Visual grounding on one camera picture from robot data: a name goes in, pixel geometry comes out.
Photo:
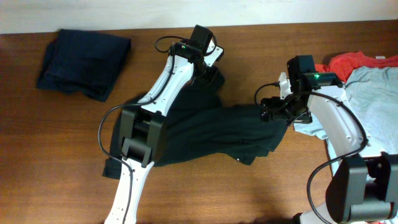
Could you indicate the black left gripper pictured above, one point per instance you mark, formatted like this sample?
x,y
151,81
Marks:
x,y
208,78

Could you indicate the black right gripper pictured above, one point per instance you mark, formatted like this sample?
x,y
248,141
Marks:
x,y
277,113

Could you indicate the dark green t-shirt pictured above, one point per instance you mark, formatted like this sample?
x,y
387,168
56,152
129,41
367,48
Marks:
x,y
199,125

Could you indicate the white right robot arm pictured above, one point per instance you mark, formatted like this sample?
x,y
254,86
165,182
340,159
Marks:
x,y
364,188

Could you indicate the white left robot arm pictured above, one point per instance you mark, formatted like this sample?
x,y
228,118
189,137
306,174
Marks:
x,y
143,129

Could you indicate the red garment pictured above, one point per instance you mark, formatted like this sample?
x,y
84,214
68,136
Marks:
x,y
344,64

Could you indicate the light blue-grey t-shirt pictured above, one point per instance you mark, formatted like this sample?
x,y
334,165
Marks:
x,y
371,94

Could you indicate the folded navy blue garment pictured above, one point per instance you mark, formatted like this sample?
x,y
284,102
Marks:
x,y
85,61

